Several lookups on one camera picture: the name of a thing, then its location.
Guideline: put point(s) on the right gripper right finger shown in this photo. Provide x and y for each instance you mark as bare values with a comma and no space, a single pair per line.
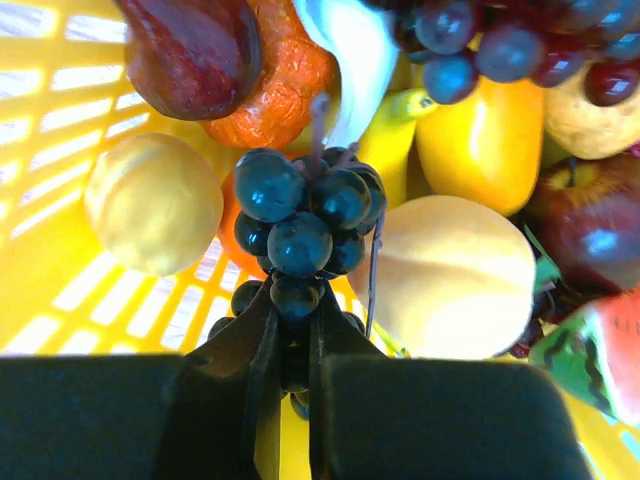
374,417

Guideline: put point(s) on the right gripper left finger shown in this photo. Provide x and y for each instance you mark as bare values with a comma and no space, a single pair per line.
210,414

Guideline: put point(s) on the dark small grape bunch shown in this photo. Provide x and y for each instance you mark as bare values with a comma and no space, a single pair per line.
307,221

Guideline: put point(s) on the pale peach toy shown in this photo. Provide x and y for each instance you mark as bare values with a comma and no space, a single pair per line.
454,279

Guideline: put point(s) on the watermelon slice toy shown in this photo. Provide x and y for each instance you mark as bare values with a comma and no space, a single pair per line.
593,355

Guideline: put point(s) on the yellow bell pepper toy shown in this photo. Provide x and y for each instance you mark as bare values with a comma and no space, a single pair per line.
487,147

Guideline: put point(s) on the dark red apple toy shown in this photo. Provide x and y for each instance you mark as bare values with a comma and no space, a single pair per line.
585,214

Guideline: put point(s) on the yellow plastic basket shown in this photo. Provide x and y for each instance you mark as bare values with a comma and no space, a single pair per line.
65,98

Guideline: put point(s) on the orange pumpkin toy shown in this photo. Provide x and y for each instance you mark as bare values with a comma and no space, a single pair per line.
294,70

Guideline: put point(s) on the dark red eggplant toy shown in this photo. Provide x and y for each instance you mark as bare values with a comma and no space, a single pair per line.
192,60

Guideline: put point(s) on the tan potato toy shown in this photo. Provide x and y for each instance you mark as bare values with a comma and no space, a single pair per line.
587,131

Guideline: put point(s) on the white garlic toy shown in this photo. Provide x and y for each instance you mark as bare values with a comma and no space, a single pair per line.
360,39

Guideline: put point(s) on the purple grape bunch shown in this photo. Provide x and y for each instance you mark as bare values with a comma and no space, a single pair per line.
456,43

